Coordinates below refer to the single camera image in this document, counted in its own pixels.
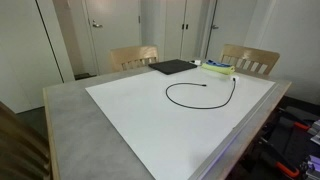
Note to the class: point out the black flat pad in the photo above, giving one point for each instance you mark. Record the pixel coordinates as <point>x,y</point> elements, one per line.
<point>172,66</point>

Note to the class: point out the large white table mat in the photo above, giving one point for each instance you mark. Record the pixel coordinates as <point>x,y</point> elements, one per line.
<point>160,133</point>

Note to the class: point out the light wooden slatted chair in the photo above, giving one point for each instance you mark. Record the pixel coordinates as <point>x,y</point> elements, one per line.
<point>133,53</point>
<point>250,53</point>

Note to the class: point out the small white adapter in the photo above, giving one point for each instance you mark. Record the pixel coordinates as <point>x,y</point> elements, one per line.
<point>196,62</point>

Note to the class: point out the blue folded cloth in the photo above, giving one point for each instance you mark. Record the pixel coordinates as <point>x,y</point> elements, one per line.
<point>215,63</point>

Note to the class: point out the yellow folded cloth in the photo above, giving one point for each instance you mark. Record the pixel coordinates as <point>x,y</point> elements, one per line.
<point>218,69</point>

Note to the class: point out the white charger block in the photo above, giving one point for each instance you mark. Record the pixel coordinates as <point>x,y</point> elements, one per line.
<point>234,78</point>

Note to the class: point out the dark wooden chair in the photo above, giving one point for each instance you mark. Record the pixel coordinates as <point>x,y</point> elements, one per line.
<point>20,146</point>

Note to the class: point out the grey purple equipment stack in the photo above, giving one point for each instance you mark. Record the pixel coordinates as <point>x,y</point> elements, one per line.
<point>313,168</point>
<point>316,131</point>

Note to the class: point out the aluminium table edge rail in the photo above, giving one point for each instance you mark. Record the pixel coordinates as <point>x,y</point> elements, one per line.
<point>233,131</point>

